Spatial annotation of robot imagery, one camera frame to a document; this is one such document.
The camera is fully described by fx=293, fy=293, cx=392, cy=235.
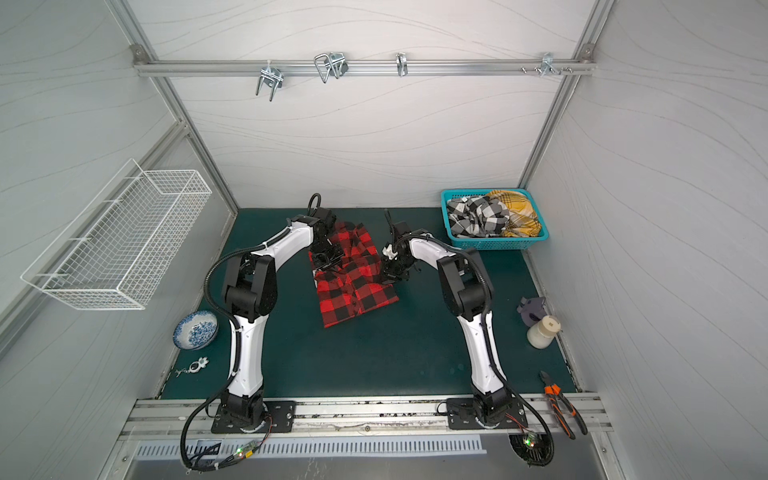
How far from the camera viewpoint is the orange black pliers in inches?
28.6

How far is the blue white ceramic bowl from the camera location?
84 cm

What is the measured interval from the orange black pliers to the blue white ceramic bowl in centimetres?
95
